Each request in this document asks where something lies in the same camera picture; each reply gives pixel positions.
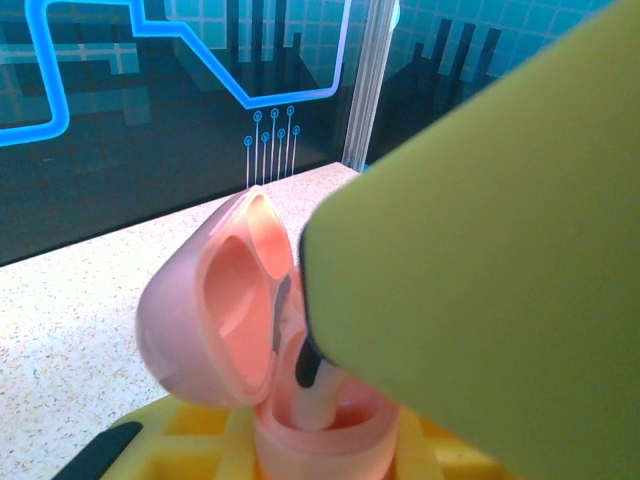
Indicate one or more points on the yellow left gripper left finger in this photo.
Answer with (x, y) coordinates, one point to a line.
(165, 450)

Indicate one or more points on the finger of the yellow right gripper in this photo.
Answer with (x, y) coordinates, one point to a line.
(475, 250)

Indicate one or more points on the aluminium frame post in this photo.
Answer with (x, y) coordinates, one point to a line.
(370, 85)

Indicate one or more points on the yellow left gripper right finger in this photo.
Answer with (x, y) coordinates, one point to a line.
(435, 455)

